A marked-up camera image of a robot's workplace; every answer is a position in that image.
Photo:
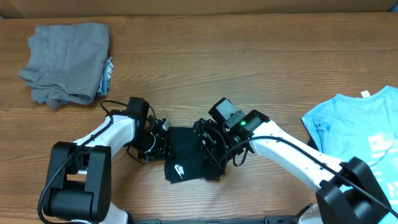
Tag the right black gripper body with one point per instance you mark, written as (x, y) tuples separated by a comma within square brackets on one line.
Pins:
[(208, 144)]

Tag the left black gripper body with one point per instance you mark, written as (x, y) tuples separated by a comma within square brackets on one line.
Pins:
[(152, 146)]

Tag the black t-shirt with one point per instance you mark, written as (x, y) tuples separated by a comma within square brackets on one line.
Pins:
[(186, 160)]

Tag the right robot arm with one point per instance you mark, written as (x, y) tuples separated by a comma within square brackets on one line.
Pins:
[(346, 192)]

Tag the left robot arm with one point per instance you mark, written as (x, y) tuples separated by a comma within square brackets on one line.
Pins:
[(78, 182)]

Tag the blue frayed denim garment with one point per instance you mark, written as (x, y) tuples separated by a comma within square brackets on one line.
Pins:
[(56, 96)]

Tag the grey folded shorts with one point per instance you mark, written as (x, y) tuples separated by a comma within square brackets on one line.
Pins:
[(70, 56)]

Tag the light blue t-shirt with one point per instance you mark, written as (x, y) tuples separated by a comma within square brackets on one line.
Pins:
[(365, 127)]

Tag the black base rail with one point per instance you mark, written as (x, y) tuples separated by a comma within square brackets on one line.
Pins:
[(266, 220)]

